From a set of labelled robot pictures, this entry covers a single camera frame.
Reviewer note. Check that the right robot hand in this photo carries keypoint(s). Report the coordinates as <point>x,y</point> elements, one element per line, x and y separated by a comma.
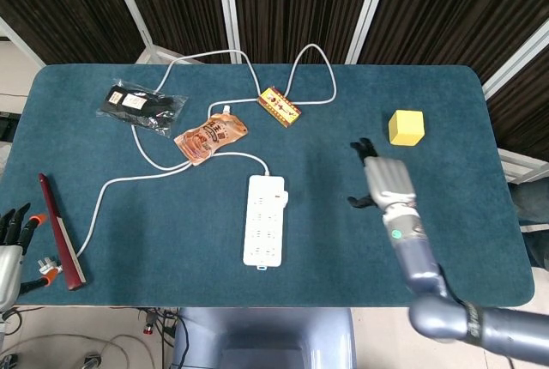
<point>390,184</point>

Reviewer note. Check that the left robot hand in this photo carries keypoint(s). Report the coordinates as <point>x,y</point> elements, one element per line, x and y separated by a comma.
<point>8,268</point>

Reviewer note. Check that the white power adapter plug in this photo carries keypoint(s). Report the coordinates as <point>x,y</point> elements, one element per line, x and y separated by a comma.
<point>281,198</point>

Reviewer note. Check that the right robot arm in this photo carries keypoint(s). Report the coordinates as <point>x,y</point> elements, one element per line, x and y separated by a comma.
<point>416,257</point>

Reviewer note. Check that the white power strip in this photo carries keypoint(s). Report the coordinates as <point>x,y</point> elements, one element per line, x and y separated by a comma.
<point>263,223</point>

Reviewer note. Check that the yellow foam cube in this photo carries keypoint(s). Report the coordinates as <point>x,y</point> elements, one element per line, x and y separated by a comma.
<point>405,128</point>

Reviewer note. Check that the dark red stick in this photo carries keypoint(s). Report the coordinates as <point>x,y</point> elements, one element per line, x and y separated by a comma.
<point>64,249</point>

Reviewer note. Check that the white partition foot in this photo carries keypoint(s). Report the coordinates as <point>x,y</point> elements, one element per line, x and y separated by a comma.
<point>521,165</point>

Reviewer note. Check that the red yellow small box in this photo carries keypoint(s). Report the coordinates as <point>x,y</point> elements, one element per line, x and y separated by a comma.
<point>279,107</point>

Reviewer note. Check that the black equipment box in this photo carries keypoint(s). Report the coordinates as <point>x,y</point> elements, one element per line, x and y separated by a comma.
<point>8,126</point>

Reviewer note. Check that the red floor button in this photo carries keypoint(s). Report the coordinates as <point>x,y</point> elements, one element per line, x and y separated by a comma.
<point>149,328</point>

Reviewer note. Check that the dark ribbed partition panel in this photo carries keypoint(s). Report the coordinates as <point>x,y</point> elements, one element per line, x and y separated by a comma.
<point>64,0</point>
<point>300,0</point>
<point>450,8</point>
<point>527,116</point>
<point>180,0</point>

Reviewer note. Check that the teal velvet tablecloth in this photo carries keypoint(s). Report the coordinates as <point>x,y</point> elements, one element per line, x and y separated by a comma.
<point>171,257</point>

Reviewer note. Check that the orange snack pouch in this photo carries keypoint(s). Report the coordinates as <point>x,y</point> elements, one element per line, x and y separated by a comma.
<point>210,137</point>

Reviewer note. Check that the blue grey robot torso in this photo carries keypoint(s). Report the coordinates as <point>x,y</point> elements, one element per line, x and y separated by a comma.
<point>257,334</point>

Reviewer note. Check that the black item in clear bag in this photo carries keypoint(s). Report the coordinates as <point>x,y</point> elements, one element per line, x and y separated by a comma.
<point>137,107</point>

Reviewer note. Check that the white partition post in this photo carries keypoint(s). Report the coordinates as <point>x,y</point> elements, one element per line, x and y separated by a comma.
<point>128,0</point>
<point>514,64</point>
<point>227,0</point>
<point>21,43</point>
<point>369,8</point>

